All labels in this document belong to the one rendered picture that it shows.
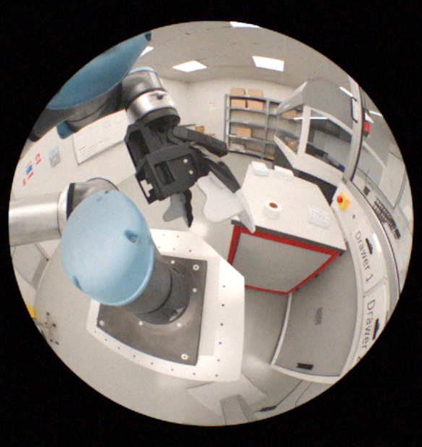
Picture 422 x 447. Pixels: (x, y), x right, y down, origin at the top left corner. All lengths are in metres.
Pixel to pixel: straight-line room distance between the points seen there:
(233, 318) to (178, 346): 0.14
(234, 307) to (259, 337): 0.85
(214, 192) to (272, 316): 1.13
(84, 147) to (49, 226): 2.73
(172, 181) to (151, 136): 0.07
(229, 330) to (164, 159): 0.34
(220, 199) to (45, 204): 0.28
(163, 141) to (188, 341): 0.35
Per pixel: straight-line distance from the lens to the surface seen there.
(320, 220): 0.64
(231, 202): 0.15
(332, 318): 0.75
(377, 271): 0.58
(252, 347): 1.16
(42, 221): 0.26
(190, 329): 0.30
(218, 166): 0.16
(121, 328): 0.36
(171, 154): 0.16
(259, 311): 1.16
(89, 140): 2.99
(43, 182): 2.91
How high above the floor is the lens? 1.09
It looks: 46 degrees down
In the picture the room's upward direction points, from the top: straight up
